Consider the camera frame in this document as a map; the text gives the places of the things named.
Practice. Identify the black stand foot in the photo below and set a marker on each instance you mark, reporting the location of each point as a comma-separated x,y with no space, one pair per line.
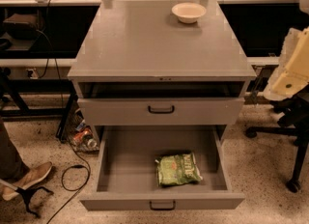
26,194

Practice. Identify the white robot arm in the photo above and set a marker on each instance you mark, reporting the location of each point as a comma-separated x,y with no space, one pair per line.
292,74

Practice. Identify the white bowl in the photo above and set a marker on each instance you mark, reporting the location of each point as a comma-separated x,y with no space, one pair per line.
188,13

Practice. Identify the closed grey upper drawer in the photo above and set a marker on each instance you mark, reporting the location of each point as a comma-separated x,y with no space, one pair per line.
160,112

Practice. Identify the grey drawer cabinet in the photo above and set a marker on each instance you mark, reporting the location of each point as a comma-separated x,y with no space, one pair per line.
139,49

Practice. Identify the wire basket with bottles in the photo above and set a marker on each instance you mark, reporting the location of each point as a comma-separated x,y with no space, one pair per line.
78,133

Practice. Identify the green jalapeno chip bag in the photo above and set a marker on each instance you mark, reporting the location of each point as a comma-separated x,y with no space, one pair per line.
177,169

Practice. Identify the open grey lower drawer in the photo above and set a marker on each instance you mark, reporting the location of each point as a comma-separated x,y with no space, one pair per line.
128,177

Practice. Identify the tan shoe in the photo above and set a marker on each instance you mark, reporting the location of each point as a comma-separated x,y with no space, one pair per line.
34,176

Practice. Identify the dark box on shelf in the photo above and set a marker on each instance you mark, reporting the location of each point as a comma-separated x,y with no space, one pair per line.
23,26

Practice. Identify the wall power outlet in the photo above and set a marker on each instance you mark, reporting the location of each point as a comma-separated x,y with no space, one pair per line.
32,73

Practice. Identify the brown trouser leg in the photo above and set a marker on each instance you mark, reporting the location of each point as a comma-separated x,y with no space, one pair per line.
11,165

